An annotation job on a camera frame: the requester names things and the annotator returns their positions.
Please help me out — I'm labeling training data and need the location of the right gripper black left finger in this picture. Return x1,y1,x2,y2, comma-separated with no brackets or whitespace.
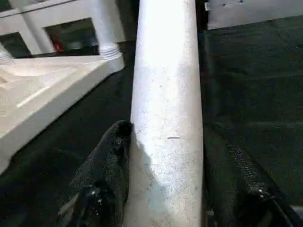
57,119,134,227

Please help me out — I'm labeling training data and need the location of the white plastic table top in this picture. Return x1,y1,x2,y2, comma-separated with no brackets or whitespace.
0,54,126,176

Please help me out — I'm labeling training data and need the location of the black work mat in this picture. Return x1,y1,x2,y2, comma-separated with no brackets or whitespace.
0,21,303,227

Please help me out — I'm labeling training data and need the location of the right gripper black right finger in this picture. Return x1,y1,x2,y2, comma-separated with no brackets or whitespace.
203,132,303,227

